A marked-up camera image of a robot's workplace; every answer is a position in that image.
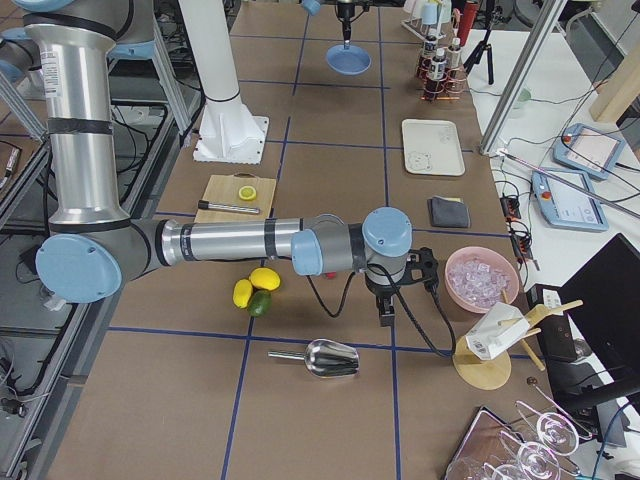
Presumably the blue plate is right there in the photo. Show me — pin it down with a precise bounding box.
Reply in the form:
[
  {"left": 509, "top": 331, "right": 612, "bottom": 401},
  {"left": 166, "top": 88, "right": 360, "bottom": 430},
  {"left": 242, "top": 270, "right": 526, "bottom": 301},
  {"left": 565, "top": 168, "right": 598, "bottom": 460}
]
[{"left": 325, "top": 45, "right": 371, "bottom": 76}]

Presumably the metal scoop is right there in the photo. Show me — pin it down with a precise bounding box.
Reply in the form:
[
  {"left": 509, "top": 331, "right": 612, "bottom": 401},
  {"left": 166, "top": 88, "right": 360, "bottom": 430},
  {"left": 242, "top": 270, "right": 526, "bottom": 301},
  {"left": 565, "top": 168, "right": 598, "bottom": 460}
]
[{"left": 268, "top": 339, "right": 360, "bottom": 378}]

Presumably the light blue cup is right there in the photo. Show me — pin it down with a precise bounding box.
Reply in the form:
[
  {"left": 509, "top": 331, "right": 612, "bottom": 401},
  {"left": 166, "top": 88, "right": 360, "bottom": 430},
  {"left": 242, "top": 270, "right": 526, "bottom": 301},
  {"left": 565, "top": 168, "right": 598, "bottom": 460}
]
[{"left": 420, "top": 0, "right": 441, "bottom": 26}]

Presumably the dark drink bottle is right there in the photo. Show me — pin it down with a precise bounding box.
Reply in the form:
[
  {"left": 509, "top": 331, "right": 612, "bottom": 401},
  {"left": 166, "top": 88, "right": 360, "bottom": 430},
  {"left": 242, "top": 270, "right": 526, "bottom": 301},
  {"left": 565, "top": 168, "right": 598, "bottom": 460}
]
[
  {"left": 417, "top": 28, "right": 438, "bottom": 80},
  {"left": 424, "top": 47, "right": 446, "bottom": 101},
  {"left": 446, "top": 37, "right": 461, "bottom": 81}
]

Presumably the pink bowl with ice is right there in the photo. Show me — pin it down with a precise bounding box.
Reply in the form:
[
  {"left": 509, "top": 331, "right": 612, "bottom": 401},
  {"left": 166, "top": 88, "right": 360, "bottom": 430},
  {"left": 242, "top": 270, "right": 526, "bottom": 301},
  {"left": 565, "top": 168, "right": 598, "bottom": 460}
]
[{"left": 444, "top": 246, "right": 520, "bottom": 313}]

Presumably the white carton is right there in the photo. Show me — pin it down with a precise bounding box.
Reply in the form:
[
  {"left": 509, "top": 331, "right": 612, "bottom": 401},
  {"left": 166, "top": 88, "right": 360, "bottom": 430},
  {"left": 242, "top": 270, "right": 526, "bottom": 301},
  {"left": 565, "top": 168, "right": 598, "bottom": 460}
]
[{"left": 465, "top": 302, "right": 530, "bottom": 361}]

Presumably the dark grey folded cloth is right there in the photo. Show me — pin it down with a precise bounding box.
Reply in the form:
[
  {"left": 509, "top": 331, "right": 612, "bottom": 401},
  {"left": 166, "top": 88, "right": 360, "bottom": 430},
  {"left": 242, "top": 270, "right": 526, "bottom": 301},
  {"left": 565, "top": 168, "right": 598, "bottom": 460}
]
[{"left": 427, "top": 196, "right": 471, "bottom": 228}]

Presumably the wooden paper towel stand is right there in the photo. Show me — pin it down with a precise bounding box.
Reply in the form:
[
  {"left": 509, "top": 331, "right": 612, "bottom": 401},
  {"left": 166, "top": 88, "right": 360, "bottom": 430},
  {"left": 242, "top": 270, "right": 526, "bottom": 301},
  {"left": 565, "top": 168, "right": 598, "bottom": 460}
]
[{"left": 453, "top": 300, "right": 583, "bottom": 390}]

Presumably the red cylinder tube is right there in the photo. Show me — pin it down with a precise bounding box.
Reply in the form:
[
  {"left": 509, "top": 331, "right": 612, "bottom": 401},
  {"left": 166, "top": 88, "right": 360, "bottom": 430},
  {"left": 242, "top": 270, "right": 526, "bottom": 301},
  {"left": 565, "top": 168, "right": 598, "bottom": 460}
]
[{"left": 457, "top": 0, "right": 479, "bottom": 46}]

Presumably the green lime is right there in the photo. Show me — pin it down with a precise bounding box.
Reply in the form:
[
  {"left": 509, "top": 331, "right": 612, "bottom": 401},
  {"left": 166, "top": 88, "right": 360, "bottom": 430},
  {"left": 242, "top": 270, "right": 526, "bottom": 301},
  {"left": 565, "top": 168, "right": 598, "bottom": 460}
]
[{"left": 247, "top": 290, "right": 272, "bottom": 317}]

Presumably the yellow lemon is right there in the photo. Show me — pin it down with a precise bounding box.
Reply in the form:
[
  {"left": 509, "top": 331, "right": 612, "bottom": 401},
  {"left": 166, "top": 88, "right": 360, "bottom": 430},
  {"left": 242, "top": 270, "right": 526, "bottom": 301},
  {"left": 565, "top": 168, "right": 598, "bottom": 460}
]
[
  {"left": 249, "top": 267, "right": 281, "bottom": 291},
  {"left": 232, "top": 278, "right": 254, "bottom": 309}
]

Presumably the black mini tripod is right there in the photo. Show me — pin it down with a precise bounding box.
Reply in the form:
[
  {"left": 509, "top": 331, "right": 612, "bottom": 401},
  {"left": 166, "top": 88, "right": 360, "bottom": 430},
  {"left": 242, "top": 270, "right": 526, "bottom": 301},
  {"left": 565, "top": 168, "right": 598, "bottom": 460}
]
[{"left": 463, "top": 0, "right": 501, "bottom": 85}]

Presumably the cream rectangular tray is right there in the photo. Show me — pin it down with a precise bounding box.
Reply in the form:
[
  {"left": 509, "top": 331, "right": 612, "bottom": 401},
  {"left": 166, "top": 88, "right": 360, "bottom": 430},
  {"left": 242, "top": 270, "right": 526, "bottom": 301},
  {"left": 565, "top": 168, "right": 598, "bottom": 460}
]
[{"left": 401, "top": 119, "right": 465, "bottom": 177}]

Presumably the half lemon slice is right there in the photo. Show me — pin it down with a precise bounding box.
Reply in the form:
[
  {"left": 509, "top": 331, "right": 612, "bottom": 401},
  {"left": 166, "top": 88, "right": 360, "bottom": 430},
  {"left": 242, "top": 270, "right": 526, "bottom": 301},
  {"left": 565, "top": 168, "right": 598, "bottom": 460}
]
[{"left": 237, "top": 185, "right": 257, "bottom": 202}]

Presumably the wooden cutting board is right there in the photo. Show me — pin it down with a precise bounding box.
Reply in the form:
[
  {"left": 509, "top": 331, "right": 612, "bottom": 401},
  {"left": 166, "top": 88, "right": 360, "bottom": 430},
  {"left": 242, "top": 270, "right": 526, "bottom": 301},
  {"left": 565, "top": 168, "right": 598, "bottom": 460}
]
[{"left": 195, "top": 174, "right": 277, "bottom": 223}]

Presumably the mint green bowl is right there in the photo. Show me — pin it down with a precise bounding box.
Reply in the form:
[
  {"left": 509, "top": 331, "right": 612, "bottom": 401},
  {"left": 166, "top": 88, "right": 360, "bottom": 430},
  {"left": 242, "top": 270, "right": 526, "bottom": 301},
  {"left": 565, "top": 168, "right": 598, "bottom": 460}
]
[{"left": 509, "top": 87, "right": 532, "bottom": 118}]

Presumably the blue teach pendant tablet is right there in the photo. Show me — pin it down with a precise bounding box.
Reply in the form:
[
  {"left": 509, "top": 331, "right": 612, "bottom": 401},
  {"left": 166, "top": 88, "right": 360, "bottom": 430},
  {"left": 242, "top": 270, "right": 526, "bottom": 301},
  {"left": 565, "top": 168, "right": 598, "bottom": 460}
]
[{"left": 531, "top": 168, "right": 609, "bottom": 232}]

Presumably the black monitor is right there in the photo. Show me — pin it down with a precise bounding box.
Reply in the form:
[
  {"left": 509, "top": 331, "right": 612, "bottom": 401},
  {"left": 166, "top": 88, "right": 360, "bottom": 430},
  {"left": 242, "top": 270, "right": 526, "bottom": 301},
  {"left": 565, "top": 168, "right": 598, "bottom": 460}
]
[{"left": 539, "top": 233, "right": 639, "bottom": 413}]

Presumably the white wire cup basket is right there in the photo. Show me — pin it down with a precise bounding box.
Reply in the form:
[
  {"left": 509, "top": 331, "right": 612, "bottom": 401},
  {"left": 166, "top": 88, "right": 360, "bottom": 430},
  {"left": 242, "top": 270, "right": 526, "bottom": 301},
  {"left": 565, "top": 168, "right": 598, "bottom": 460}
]
[{"left": 402, "top": 0, "right": 453, "bottom": 39}]

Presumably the copper wire bottle rack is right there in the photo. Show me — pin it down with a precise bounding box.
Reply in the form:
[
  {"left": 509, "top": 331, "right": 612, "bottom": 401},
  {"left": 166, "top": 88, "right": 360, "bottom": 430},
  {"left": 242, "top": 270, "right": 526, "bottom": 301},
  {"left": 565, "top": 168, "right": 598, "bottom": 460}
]
[{"left": 415, "top": 53, "right": 466, "bottom": 101}]

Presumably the white camera pole base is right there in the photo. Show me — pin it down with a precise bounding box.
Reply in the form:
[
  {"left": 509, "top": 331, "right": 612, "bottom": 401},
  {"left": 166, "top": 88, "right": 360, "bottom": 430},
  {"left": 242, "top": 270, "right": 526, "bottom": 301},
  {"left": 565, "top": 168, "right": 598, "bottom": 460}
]
[{"left": 179, "top": 0, "right": 269, "bottom": 165}]

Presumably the aluminium frame post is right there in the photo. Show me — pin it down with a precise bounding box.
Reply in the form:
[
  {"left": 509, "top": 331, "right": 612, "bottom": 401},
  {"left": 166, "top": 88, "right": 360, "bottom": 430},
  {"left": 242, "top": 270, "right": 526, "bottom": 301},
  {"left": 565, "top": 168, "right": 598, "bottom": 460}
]
[{"left": 479, "top": 0, "right": 567, "bottom": 155}]

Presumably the black handled knife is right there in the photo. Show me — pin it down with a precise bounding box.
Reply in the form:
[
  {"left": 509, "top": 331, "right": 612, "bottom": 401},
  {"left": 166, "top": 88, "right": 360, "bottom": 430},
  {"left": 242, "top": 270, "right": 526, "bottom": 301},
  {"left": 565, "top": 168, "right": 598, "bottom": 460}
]
[{"left": 197, "top": 199, "right": 261, "bottom": 215}]

